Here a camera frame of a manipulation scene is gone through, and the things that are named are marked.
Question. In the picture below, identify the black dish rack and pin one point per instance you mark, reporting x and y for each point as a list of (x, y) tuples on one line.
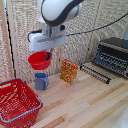
[(95, 73)]

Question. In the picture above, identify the black toaster oven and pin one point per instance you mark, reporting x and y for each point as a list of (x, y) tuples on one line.
[(112, 54)]

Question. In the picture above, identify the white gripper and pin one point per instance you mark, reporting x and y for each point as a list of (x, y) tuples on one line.
[(46, 41)]

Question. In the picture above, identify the red bowl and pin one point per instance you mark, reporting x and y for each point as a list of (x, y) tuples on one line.
[(39, 60)]

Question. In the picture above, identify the yellow red cardboard box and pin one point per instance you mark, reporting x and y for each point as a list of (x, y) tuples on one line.
[(69, 71)]

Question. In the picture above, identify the red shopping basket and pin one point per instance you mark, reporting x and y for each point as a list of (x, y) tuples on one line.
[(16, 101)]

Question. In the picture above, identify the blue mug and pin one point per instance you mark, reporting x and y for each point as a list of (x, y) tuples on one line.
[(41, 81)]

